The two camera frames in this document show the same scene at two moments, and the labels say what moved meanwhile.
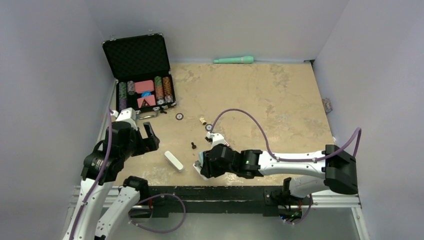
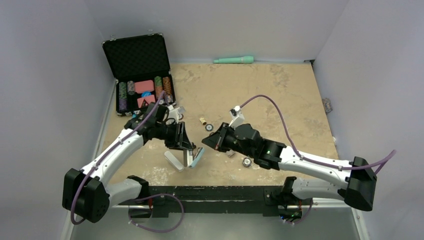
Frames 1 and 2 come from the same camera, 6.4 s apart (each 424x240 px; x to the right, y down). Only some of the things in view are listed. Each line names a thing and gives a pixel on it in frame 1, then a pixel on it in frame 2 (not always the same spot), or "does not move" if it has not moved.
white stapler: [173, 161] does not move
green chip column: [122, 96] does not move
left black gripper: [147, 144] → [180, 139]
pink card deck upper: [144, 86] does not move
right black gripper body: [214, 170] → [230, 143]
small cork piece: [203, 121] does not move
